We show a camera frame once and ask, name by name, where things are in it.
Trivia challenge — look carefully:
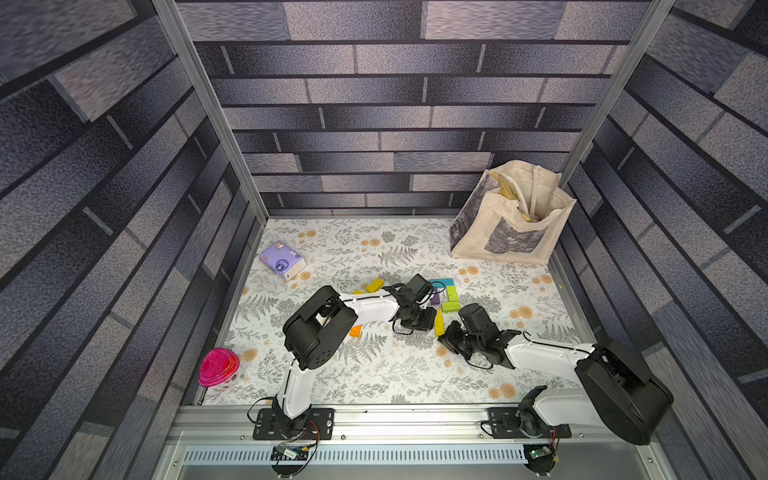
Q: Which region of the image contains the yellow-green block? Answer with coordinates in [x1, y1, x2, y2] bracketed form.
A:
[433, 309, 445, 338]

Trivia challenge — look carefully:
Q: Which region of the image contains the teal block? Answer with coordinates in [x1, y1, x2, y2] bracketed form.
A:
[430, 278, 455, 288]

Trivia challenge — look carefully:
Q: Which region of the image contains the lime green long block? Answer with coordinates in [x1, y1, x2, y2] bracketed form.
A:
[441, 301, 461, 313]

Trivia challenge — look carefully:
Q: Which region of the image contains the small yellow block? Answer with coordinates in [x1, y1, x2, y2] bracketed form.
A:
[366, 278, 384, 293]

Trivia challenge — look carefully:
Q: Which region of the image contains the lime green short block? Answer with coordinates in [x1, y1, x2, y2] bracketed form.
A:
[445, 285, 459, 302]

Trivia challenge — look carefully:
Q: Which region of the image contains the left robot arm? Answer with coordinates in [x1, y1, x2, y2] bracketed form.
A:
[272, 274, 437, 428]

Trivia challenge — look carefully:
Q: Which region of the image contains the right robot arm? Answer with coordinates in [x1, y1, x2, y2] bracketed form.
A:
[438, 303, 674, 445]

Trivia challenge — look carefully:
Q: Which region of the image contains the right circuit board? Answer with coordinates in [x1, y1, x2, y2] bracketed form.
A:
[524, 445, 556, 465]

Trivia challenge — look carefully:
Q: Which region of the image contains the circuit board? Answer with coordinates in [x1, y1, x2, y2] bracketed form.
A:
[270, 444, 309, 463]
[524, 445, 556, 465]

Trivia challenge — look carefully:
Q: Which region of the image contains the purple card box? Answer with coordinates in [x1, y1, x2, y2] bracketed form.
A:
[258, 242, 307, 282]

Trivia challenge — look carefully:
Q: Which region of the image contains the canvas tote bag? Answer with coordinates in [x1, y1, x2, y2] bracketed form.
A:
[449, 160, 577, 265]

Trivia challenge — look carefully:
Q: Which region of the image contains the left circuit board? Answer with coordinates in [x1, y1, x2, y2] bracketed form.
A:
[270, 444, 309, 463]

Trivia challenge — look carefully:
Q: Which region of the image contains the pink plastic lid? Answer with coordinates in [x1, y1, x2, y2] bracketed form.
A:
[198, 348, 240, 388]

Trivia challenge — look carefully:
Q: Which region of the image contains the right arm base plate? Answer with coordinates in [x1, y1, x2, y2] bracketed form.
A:
[481, 407, 572, 440]

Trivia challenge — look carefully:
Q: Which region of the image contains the aluminium front rail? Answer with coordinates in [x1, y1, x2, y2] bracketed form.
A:
[151, 404, 676, 479]

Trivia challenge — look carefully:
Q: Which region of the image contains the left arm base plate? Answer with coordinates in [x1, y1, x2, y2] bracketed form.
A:
[252, 407, 336, 441]

